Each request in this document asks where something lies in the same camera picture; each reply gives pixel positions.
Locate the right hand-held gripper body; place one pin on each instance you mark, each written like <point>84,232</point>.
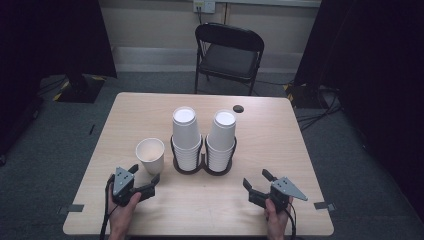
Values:
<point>285,193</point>

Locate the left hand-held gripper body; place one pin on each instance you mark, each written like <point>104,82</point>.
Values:
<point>124,186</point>

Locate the white paper cup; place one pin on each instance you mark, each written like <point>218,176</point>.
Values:
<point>151,155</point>

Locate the stack of white paper cups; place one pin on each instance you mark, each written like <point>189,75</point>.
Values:
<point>186,140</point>
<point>220,143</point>

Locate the black double cup holder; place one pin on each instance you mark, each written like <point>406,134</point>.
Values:
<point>202,169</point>

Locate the person's right hand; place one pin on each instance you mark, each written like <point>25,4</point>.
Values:
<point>276,221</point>

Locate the person's left hand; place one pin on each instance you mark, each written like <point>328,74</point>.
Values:
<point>121,220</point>

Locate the grey tape strip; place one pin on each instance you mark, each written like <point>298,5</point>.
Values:
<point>71,208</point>
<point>324,206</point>

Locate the small black floor item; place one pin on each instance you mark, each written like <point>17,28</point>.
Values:
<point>91,129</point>

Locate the black round table grommet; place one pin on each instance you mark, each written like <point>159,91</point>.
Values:
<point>238,108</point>

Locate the black stand base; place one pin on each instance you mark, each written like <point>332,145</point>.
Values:
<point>80,88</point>
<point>301,96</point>

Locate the black folding chair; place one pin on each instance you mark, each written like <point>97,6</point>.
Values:
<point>230,60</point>

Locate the black curtain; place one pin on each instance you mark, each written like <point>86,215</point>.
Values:
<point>376,66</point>

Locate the white wall socket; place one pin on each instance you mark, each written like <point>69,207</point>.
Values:
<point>204,6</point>

